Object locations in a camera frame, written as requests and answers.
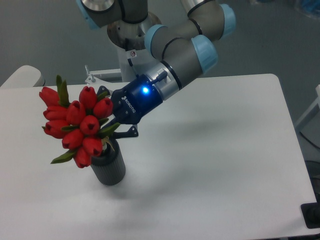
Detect dark grey ribbed vase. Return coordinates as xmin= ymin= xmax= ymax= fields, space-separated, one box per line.
xmin=90 ymin=138 xmax=126 ymax=186

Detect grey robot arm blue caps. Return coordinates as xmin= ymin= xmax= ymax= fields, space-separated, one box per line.
xmin=77 ymin=0 xmax=236 ymax=139

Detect red tulip bouquet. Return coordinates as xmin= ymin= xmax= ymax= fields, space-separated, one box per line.
xmin=39 ymin=75 xmax=120 ymax=168

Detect beige chair back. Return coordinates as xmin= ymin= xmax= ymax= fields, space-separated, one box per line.
xmin=0 ymin=65 xmax=46 ymax=89

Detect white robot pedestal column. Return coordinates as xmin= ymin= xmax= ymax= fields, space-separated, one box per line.
xmin=107 ymin=12 xmax=164 ymax=82

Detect white pedestal base frame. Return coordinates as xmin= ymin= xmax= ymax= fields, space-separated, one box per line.
xmin=84 ymin=65 xmax=123 ymax=85

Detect black pedestal cable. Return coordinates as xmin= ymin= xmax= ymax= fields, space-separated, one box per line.
xmin=126 ymin=58 xmax=141 ymax=78

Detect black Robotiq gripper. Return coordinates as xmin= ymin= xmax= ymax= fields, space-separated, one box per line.
xmin=97 ymin=74 xmax=163 ymax=139

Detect black device at table edge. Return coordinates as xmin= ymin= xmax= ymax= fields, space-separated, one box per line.
xmin=300 ymin=202 xmax=320 ymax=229

